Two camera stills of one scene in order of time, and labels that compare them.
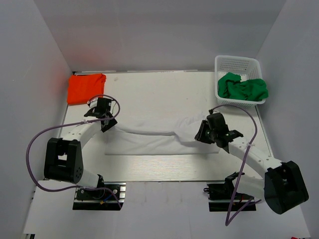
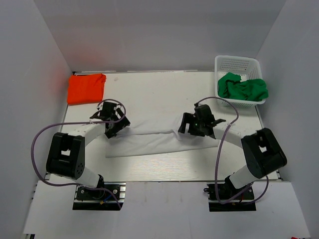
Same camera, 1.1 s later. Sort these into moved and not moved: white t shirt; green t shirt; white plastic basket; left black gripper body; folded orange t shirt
Moved: white t shirt; left black gripper body
Not moved: green t shirt; folded orange t shirt; white plastic basket
